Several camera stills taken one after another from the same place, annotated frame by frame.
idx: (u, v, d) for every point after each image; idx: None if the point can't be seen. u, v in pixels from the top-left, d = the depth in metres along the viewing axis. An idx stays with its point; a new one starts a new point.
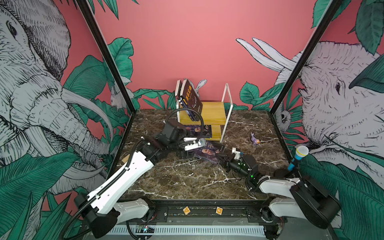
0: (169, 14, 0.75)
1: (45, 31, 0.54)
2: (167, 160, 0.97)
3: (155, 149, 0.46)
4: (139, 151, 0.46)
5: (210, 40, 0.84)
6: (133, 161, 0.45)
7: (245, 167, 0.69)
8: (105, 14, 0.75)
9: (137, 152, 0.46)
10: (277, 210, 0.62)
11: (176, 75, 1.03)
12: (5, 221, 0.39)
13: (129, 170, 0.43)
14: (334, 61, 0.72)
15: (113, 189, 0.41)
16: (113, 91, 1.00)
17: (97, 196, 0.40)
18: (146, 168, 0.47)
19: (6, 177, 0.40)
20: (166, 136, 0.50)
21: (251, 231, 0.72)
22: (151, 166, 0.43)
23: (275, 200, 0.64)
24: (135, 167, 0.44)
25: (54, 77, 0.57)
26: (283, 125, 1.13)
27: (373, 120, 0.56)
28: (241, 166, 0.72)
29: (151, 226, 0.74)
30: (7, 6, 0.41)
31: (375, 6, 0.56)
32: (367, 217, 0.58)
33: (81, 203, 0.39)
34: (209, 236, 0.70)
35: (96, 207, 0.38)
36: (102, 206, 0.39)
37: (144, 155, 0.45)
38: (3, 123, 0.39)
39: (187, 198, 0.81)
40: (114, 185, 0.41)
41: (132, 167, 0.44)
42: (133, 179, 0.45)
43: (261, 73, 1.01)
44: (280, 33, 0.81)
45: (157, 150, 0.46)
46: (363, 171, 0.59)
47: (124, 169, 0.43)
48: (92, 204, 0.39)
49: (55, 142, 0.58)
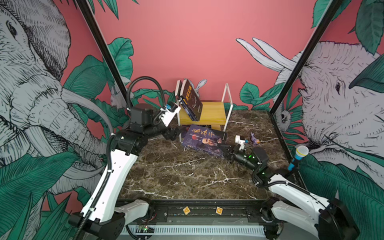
0: (169, 14, 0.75)
1: (45, 31, 0.54)
2: (167, 160, 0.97)
3: (132, 139, 0.43)
4: (116, 149, 0.42)
5: (210, 40, 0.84)
6: (115, 161, 0.41)
7: (253, 160, 0.62)
8: (105, 14, 0.75)
9: (114, 150, 0.42)
10: (281, 215, 0.62)
11: (176, 75, 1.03)
12: (5, 221, 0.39)
13: (113, 171, 0.40)
14: (334, 61, 0.72)
15: (105, 195, 0.38)
16: (113, 91, 1.00)
17: (92, 208, 0.37)
18: (130, 161, 0.43)
19: (6, 177, 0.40)
20: (138, 124, 0.46)
21: (251, 231, 0.72)
22: (134, 157, 0.45)
23: (279, 205, 0.62)
24: (119, 165, 0.41)
25: (54, 77, 0.57)
26: (283, 124, 1.13)
27: (373, 119, 0.56)
28: (249, 159, 0.65)
29: (151, 226, 0.74)
30: (7, 6, 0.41)
31: (375, 6, 0.56)
32: (367, 217, 0.58)
33: (79, 221, 0.36)
34: (209, 236, 0.70)
35: (96, 219, 0.36)
36: (102, 214, 0.37)
37: (123, 150, 0.42)
38: (3, 123, 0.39)
39: (187, 198, 0.81)
40: (104, 192, 0.39)
41: (116, 167, 0.41)
42: (122, 178, 0.42)
43: (261, 73, 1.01)
44: (280, 33, 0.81)
45: (134, 139, 0.43)
46: (363, 171, 0.59)
47: (108, 172, 0.40)
48: (90, 217, 0.37)
49: (55, 142, 0.58)
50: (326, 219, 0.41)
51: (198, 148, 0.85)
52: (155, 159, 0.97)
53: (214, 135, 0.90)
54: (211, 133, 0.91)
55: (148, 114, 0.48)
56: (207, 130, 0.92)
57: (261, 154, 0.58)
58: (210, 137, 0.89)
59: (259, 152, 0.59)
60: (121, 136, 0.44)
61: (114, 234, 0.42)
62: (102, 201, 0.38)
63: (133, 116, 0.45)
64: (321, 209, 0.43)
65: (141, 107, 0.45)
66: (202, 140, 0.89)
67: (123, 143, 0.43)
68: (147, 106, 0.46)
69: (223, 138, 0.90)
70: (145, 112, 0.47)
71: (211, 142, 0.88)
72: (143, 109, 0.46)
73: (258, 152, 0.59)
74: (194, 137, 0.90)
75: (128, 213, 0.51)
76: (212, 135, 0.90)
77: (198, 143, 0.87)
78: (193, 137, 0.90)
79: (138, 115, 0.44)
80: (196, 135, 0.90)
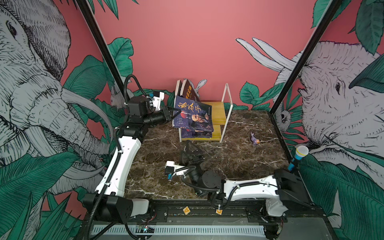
0: (169, 14, 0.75)
1: (45, 31, 0.54)
2: (167, 160, 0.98)
3: (136, 128, 0.50)
4: (123, 136, 0.49)
5: (210, 40, 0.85)
6: (123, 144, 0.47)
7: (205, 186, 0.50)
8: (105, 14, 0.75)
9: (121, 138, 0.48)
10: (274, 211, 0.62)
11: (176, 75, 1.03)
12: (5, 221, 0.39)
13: (123, 152, 0.46)
14: (334, 61, 0.72)
15: (118, 172, 0.43)
16: (113, 91, 1.00)
17: (107, 183, 0.41)
18: (137, 145, 0.50)
19: (6, 177, 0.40)
20: (137, 115, 0.53)
21: (252, 231, 0.72)
22: (140, 143, 0.52)
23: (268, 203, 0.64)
24: (128, 147, 0.47)
25: (54, 77, 0.57)
26: (283, 125, 1.13)
27: (372, 119, 0.56)
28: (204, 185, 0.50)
29: (151, 226, 0.74)
30: (7, 6, 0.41)
31: (375, 6, 0.56)
32: (367, 217, 0.58)
33: (94, 199, 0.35)
34: (209, 236, 0.70)
35: (112, 192, 0.40)
36: (116, 188, 0.40)
37: (130, 136, 0.49)
38: (3, 123, 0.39)
39: (187, 198, 0.81)
40: (116, 170, 0.43)
41: (125, 149, 0.46)
42: (130, 161, 0.47)
43: (261, 73, 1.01)
44: (280, 33, 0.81)
45: (138, 127, 0.50)
46: (363, 170, 0.59)
47: (119, 153, 0.45)
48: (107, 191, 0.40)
49: (55, 142, 0.58)
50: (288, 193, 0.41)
51: (190, 127, 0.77)
52: (155, 159, 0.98)
53: (200, 110, 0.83)
54: (198, 108, 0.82)
55: (143, 106, 0.54)
56: (194, 104, 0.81)
57: (213, 178, 0.48)
58: (197, 113, 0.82)
59: (212, 177, 0.48)
60: (127, 126, 0.50)
61: (124, 215, 0.43)
62: (115, 178, 0.42)
63: (132, 110, 0.51)
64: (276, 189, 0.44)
65: (137, 100, 0.50)
66: (191, 118, 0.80)
67: (128, 133, 0.49)
68: (141, 99, 0.52)
69: (209, 112, 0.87)
70: (142, 104, 0.53)
71: (200, 119, 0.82)
72: (139, 102, 0.51)
73: (211, 179, 0.47)
74: (183, 115, 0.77)
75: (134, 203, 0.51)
76: (199, 111, 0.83)
77: (189, 122, 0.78)
78: (182, 115, 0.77)
79: (135, 107, 0.51)
80: (183, 112, 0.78)
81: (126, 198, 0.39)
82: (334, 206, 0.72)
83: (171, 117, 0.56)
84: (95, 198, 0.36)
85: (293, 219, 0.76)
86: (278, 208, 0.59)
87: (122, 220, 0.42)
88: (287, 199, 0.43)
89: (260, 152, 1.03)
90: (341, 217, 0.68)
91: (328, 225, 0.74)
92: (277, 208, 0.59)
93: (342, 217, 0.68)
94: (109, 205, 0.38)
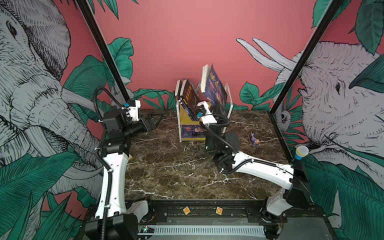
0: (169, 14, 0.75)
1: (45, 31, 0.54)
2: (167, 160, 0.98)
3: (119, 142, 0.49)
4: (107, 154, 0.46)
5: (211, 40, 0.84)
6: (111, 163, 0.45)
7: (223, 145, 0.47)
8: (105, 14, 0.75)
9: (107, 156, 0.46)
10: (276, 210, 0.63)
11: (176, 75, 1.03)
12: (5, 221, 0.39)
13: (114, 171, 0.44)
14: (334, 61, 0.72)
15: (116, 191, 0.41)
16: (113, 91, 1.00)
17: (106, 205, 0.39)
18: (125, 159, 0.48)
19: (6, 177, 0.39)
20: (116, 129, 0.51)
21: (252, 230, 0.72)
22: (127, 156, 0.50)
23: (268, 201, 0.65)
24: (117, 164, 0.45)
25: (54, 77, 0.57)
26: (283, 125, 1.13)
27: (373, 119, 0.56)
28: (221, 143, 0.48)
29: (151, 226, 0.74)
30: (7, 6, 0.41)
31: (375, 6, 0.56)
32: (367, 217, 0.58)
33: (98, 225, 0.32)
34: (209, 236, 0.70)
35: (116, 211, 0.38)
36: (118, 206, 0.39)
37: (115, 152, 0.47)
38: (3, 123, 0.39)
39: (187, 198, 0.81)
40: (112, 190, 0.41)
41: (115, 167, 0.44)
42: (123, 177, 0.46)
43: (262, 73, 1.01)
44: (280, 33, 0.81)
45: (122, 141, 0.49)
46: (363, 171, 0.59)
47: (109, 172, 0.44)
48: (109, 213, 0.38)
49: (55, 142, 0.58)
50: (298, 188, 0.42)
51: (216, 102, 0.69)
52: (155, 159, 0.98)
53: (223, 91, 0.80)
54: (220, 88, 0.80)
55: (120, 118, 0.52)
56: (218, 83, 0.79)
57: (235, 141, 0.45)
58: (220, 93, 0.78)
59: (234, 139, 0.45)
60: (108, 143, 0.48)
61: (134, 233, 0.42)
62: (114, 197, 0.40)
63: (109, 125, 0.49)
64: (291, 179, 0.43)
65: (113, 114, 0.49)
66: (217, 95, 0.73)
67: (112, 150, 0.47)
68: (117, 111, 0.50)
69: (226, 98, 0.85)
70: (118, 118, 0.51)
71: (221, 100, 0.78)
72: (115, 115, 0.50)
73: (232, 140, 0.44)
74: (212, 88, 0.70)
75: (134, 214, 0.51)
76: (221, 92, 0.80)
77: (215, 98, 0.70)
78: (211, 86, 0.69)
79: (112, 121, 0.49)
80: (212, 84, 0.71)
81: (132, 213, 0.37)
82: (334, 206, 0.72)
83: (150, 126, 0.60)
84: (98, 223, 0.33)
85: (293, 219, 0.75)
86: (279, 205, 0.59)
87: (132, 236, 0.41)
88: (300, 190, 0.42)
89: (260, 152, 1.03)
90: (341, 217, 0.68)
91: (328, 225, 0.74)
92: (278, 205, 0.59)
93: (342, 217, 0.68)
94: (116, 224, 0.37)
